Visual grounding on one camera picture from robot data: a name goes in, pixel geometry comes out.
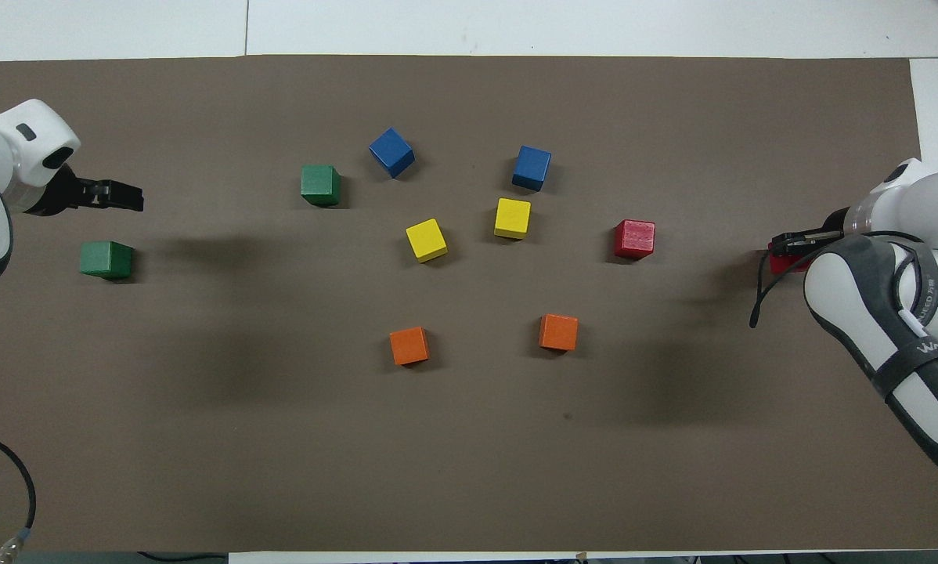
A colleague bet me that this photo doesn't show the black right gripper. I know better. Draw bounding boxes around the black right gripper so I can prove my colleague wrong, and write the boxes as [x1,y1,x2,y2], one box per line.
[773,207,853,253]

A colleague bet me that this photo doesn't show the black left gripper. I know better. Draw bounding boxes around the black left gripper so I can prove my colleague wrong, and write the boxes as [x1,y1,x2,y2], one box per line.
[27,166,145,217]

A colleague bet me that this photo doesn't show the red wooden cube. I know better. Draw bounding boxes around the red wooden cube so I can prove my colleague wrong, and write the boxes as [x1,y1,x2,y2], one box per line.
[767,241,813,275]
[613,219,657,260]

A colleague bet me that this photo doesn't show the green wooden cube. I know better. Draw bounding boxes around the green wooden cube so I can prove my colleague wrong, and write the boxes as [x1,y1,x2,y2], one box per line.
[78,240,135,280]
[300,164,342,208]

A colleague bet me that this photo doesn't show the orange wooden cube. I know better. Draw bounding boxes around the orange wooden cube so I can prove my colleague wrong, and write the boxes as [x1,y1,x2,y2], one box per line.
[389,326,431,367]
[538,313,579,353]

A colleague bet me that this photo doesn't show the blue wooden cube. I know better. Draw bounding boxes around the blue wooden cube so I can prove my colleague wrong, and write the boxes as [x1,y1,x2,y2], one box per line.
[511,145,553,193]
[368,127,417,179]

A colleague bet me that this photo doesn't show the yellow wooden cube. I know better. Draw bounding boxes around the yellow wooden cube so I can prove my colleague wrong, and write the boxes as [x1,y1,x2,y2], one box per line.
[493,197,532,240]
[405,218,449,264]

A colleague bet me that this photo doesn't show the brown paper mat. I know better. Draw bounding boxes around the brown paper mat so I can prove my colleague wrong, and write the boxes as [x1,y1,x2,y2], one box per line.
[0,53,938,553]

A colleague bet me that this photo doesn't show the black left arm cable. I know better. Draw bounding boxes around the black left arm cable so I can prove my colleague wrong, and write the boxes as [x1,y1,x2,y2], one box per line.
[0,428,38,564]

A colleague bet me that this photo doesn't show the black cable at table edge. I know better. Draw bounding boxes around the black cable at table edge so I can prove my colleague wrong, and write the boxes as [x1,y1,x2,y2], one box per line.
[136,551,229,564]

